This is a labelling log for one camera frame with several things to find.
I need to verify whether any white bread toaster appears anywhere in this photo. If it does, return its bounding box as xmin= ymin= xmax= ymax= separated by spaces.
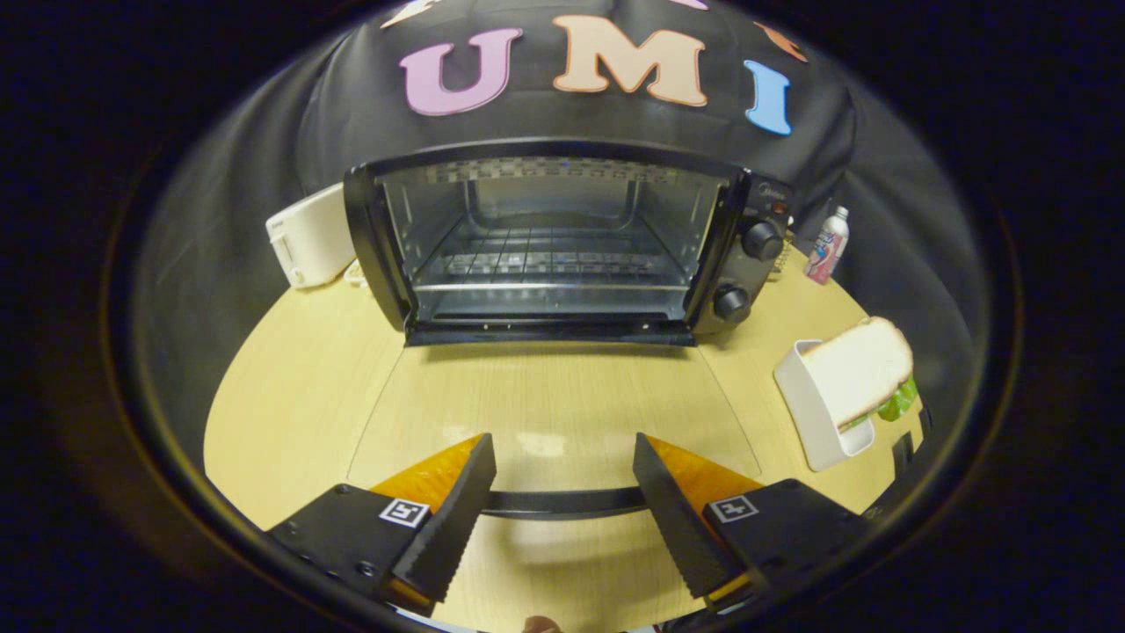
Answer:
xmin=265 ymin=181 xmax=358 ymax=290

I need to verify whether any black toaster oven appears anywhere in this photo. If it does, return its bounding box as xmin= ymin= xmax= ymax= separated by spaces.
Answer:
xmin=344 ymin=137 xmax=797 ymax=522

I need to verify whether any white pink spray bottle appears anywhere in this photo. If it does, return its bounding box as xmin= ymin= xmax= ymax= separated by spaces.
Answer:
xmin=803 ymin=205 xmax=852 ymax=287

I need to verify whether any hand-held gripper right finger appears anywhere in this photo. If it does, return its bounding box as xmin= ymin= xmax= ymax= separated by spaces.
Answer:
xmin=632 ymin=432 xmax=867 ymax=615

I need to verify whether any lettuce bread sandwich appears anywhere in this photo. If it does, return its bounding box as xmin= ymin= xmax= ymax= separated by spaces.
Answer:
xmin=801 ymin=316 xmax=920 ymax=433

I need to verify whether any white rectangular plastic tray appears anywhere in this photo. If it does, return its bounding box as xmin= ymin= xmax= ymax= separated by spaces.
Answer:
xmin=773 ymin=338 xmax=877 ymax=474

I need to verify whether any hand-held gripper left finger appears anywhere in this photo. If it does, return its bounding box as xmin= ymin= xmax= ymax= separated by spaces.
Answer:
xmin=265 ymin=433 xmax=497 ymax=617

